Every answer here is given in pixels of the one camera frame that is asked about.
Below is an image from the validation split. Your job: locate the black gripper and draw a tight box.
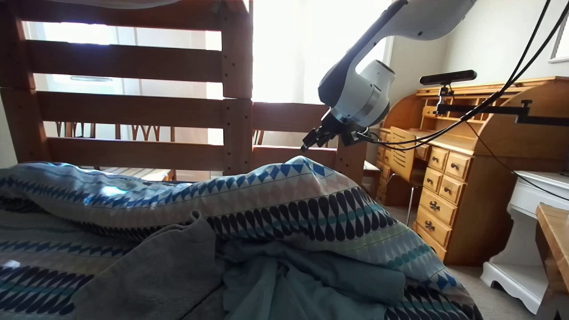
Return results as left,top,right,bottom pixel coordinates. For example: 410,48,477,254
301,110,360,149

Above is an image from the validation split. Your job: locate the patterned blue blanket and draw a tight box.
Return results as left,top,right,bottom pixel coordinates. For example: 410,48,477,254
0,156,482,320

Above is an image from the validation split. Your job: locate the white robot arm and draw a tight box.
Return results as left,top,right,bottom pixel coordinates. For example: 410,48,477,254
303,0,477,149

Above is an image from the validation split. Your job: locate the light blue sheet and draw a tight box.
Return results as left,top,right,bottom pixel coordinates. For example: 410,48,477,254
219,242,406,320

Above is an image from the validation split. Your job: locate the wooden roll-top desk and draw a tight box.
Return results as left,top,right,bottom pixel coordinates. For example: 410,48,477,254
379,76,569,265

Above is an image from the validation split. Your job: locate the grey towel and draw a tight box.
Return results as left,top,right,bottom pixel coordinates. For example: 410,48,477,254
74,219,225,320

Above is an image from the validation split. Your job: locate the white side table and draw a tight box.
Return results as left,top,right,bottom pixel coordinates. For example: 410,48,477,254
481,171,569,315

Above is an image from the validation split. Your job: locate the light wooden table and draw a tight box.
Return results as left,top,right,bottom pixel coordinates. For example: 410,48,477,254
536,204,569,320

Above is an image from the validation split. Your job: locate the black camera bar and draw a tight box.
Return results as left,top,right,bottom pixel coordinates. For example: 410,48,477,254
420,69,477,85

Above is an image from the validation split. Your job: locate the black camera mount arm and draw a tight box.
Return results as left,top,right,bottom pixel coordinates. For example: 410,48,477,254
436,85,569,126

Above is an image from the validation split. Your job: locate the wooden bunk bed frame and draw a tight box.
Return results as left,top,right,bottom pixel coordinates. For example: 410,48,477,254
0,0,370,185

